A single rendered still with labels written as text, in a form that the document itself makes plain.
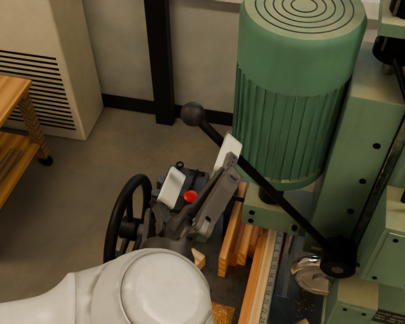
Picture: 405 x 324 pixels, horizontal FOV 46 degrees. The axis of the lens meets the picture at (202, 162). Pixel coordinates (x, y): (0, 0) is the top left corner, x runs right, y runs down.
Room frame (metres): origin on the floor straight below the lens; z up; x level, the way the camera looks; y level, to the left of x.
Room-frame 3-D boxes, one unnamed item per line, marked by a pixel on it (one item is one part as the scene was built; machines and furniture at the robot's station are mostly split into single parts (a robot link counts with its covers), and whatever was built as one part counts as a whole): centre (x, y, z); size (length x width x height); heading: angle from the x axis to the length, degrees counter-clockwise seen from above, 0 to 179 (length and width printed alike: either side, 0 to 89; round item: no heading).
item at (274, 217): (0.59, -0.16, 1.03); 0.14 x 0.07 x 0.09; 74
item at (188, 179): (0.67, 0.04, 0.99); 0.13 x 0.11 x 0.06; 164
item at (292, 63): (0.60, -0.14, 1.35); 0.18 x 0.18 x 0.31
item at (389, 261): (0.39, -0.31, 1.23); 0.09 x 0.08 x 0.15; 74
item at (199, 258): (0.53, 0.02, 0.92); 0.04 x 0.03 x 0.04; 143
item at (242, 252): (0.62, -0.11, 0.92); 0.19 x 0.02 x 0.05; 164
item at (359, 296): (0.40, -0.28, 1.02); 0.09 x 0.07 x 0.12; 164
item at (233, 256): (0.62, -0.09, 0.93); 0.19 x 0.02 x 0.05; 164
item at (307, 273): (0.44, -0.23, 1.02); 0.12 x 0.03 x 0.12; 74
